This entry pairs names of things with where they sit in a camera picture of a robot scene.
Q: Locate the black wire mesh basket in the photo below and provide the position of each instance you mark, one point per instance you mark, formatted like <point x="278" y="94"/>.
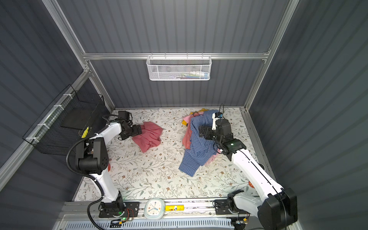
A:
<point x="75" y="115"/>

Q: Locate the blue checkered cloth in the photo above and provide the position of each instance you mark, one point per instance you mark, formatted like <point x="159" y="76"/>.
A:
<point x="200" y="150"/>

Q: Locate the floral table mat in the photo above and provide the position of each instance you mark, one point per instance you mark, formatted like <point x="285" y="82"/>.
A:
<point x="155" y="173"/>

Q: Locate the white vented panel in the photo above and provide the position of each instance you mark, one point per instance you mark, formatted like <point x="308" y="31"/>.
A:
<point x="169" y="224"/>

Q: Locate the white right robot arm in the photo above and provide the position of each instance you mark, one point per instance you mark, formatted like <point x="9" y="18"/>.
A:
<point x="275" y="206"/>

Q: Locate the light pink cloth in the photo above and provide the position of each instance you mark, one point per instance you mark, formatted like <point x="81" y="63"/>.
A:
<point x="187" y="142"/>

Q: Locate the white wire mesh basket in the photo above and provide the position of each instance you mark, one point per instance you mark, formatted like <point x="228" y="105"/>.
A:
<point x="179" y="69"/>

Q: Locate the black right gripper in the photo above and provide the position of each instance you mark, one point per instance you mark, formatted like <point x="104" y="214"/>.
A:
<point x="202" y="131"/>

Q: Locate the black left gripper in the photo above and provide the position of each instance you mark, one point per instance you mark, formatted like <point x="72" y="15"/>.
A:
<point x="136" y="132"/>

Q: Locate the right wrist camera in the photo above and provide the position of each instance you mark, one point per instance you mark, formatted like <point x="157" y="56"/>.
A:
<point x="216" y="116"/>

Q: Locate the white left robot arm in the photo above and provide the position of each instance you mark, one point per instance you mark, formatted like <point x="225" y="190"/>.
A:
<point x="89" y="158"/>

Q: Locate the yellow spirit level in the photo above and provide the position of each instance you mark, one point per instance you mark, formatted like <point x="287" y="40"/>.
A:
<point x="174" y="208"/>

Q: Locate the dark pink cloth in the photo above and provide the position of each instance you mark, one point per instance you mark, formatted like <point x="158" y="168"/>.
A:
<point x="150" y="136"/>

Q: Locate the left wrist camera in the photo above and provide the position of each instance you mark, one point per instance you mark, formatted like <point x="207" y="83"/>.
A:
<point x="124" y="115"/>

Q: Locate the mint green alarm clock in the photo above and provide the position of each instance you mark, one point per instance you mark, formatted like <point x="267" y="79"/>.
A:
<point x="154" y="209"/>

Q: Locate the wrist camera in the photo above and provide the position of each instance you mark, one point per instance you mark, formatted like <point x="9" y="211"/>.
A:
<point x="124" y="115"/>
<point x="216" y="116"/>

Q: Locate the yellow cloth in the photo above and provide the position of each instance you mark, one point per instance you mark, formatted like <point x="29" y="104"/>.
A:
<point x="187" y="118"/>

